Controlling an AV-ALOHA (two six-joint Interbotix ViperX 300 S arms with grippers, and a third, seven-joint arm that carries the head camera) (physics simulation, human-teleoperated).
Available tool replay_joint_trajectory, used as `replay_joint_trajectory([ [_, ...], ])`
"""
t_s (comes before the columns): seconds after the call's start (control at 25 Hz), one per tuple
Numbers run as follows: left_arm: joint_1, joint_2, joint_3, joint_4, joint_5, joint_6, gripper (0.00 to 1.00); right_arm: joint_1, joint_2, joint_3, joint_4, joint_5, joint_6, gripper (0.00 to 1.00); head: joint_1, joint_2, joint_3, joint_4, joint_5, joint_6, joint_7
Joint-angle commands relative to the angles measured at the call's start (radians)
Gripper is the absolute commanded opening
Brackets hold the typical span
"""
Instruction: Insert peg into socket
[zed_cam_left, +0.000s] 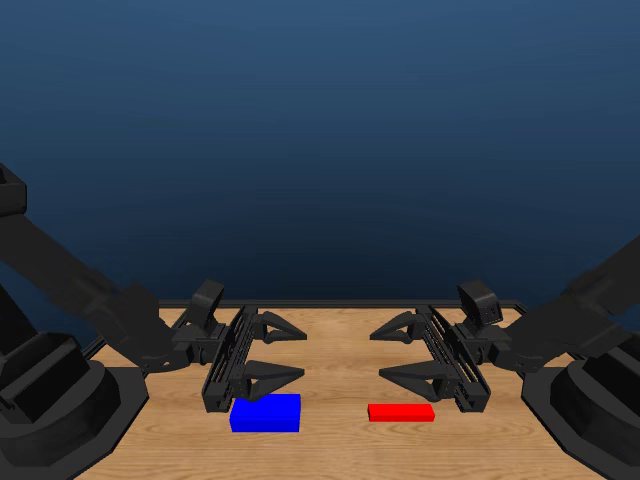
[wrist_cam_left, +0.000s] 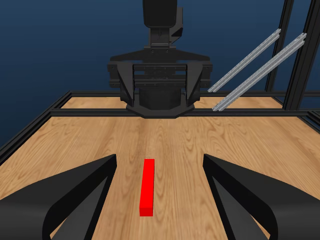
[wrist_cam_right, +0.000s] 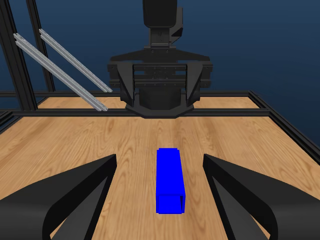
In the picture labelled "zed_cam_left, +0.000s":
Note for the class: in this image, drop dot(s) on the thin red peg bar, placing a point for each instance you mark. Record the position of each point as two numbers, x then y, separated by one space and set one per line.
400 413

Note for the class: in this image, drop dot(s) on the black table frame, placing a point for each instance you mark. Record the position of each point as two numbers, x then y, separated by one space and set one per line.
350 303

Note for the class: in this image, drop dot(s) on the blue hollow socket block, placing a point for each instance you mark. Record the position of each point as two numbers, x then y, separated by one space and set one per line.
270 415

